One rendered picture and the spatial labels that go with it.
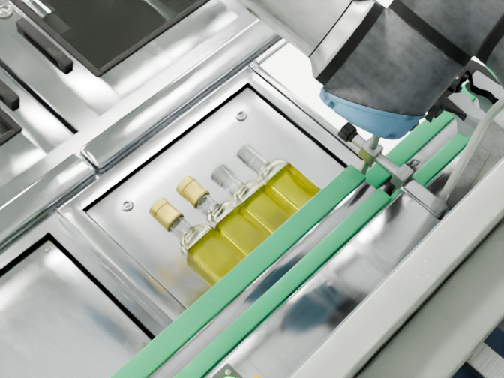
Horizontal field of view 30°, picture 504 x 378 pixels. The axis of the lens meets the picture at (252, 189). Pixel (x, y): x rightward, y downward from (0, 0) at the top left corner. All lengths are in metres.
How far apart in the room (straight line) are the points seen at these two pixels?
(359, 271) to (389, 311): 0.47
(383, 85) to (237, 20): 0.85
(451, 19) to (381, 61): 0.09
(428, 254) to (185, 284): 0.77
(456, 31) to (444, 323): 0.37
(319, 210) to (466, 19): 0.39
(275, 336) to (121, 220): 0.48
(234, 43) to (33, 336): 0.68
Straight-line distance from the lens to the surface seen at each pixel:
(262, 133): 1.72
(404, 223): 1.34
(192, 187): 1.47
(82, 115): 1.76
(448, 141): 1.58
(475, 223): 0.87
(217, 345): 1.23
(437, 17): 1.09
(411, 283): 0.83
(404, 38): 1.10
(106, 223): 1.61
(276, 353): 1.22
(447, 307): 0.88
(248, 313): 1.25
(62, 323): 1.57
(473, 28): 1.09
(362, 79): 1.10
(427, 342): 0.87
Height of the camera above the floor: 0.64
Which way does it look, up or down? 17 degrees up
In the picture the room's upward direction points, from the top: 49 degrees counter-clockwise
